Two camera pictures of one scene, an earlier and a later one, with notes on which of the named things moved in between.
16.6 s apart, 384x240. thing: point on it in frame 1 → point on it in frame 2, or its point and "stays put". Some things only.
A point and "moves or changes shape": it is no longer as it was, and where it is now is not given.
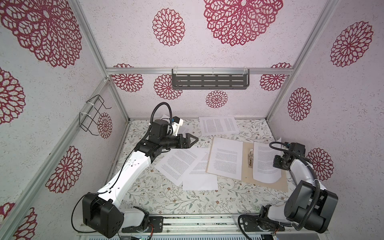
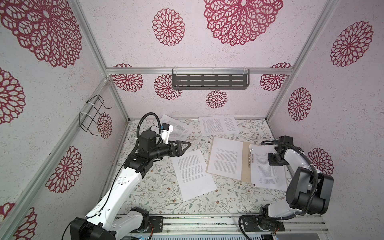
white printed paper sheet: x=264 y=171 moves or changes shape
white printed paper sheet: x=225 y=158 stays put
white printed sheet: x=211 y=125 stays put
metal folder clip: x=250 y=159 stays put
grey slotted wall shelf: x=232 y=78 stays put
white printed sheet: x=176 y=164 moves or changes shape
